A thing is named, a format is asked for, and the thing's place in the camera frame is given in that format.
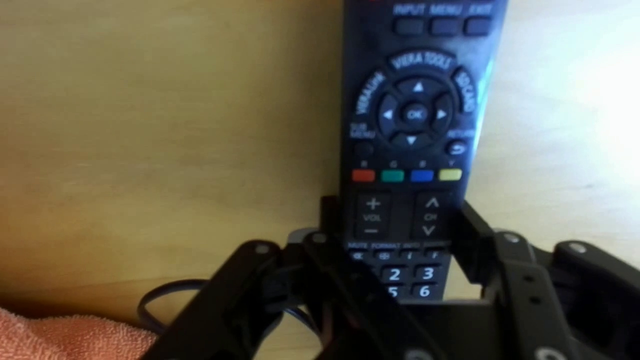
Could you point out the orange towel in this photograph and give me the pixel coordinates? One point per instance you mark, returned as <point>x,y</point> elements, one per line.
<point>70,338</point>

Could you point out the wooden cabinet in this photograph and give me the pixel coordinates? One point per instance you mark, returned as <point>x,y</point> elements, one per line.
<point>142,141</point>

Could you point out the black TV remote control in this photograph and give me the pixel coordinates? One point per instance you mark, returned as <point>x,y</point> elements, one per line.
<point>415,84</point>

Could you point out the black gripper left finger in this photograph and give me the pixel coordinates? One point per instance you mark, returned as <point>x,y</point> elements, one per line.
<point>310,279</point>

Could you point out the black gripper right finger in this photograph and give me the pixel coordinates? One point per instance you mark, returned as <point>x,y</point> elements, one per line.
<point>571,303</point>

